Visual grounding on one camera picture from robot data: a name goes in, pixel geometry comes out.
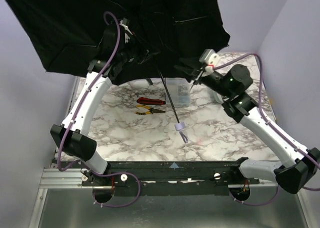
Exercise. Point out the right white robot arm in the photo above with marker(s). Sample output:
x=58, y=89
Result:
x=297, y=164

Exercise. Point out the mint green umbrella case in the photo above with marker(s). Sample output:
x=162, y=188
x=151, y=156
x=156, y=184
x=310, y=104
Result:
x=218, y=98

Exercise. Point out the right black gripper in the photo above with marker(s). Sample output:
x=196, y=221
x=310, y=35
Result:
x=200, y=75

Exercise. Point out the aluminium extrusion frame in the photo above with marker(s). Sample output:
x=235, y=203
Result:
x=54, y=179

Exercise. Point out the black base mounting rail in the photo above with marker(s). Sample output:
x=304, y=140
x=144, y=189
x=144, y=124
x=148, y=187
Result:
x=172, y=178

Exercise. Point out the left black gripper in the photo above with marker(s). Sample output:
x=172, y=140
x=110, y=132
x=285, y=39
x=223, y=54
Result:
x=139, y=55

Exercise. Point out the purple umbrella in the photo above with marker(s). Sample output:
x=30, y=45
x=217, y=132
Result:
x=67, y=34

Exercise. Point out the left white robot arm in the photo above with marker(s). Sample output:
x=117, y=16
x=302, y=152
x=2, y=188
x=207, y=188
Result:
x=123, y=53

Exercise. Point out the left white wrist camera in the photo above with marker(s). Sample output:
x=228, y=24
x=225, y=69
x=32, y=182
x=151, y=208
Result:
x=128, y=35

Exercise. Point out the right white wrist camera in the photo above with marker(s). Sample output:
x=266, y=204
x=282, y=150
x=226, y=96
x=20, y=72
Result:
x=209, y=60

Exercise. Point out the yellow handled pliers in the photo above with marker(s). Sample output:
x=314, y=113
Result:
x=149, y=110

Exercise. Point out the clear plastic screw box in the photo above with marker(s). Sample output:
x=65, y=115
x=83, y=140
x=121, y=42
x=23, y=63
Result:
x=179, y=90

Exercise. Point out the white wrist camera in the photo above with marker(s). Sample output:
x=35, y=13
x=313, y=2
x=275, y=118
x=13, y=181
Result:
x=209, y=60
x=128, y=35

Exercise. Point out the red black utility knife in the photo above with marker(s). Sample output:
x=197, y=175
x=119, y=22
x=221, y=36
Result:
x=147, y=101

